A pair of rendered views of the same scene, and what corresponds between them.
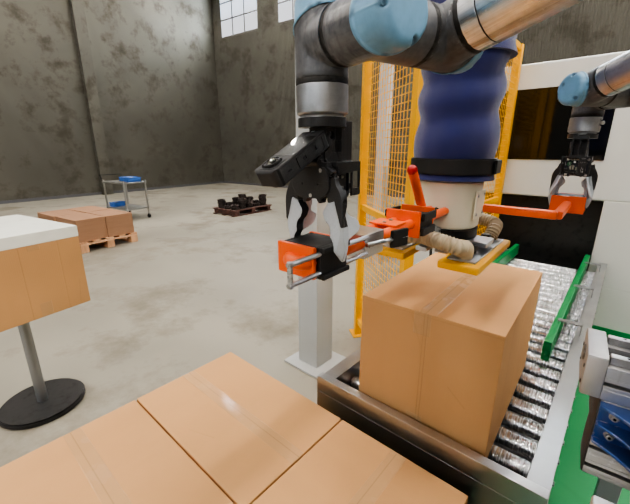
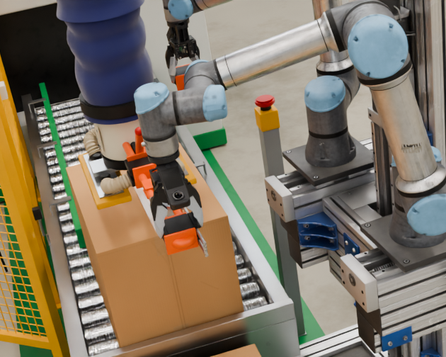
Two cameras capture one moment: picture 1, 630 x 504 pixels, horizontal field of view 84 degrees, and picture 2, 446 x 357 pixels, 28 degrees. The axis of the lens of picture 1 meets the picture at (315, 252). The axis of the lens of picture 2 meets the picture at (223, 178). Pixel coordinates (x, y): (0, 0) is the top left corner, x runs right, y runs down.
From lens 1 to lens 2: 1.70 m
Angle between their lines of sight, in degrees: 49
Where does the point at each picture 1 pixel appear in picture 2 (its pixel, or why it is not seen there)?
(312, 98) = (170, 146)
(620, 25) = not seen: outside the picture
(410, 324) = (153, 251)
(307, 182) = not seen: hidden behind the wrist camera
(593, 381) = (289, 211)
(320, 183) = not seen: hidden behind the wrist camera
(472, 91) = (134, 43)
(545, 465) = (275, 287)
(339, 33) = (194, 117)
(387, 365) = (143, 302)
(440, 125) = (117, 75)
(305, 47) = (161, 122)
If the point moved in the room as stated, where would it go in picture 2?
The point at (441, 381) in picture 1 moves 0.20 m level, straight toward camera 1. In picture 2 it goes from (194, 280) to (231, 309)
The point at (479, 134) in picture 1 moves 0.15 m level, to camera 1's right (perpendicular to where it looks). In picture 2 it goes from (146, 71) to (178, 51)
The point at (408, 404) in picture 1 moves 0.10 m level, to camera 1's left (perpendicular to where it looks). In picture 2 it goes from (173, 321) to (153, 341)
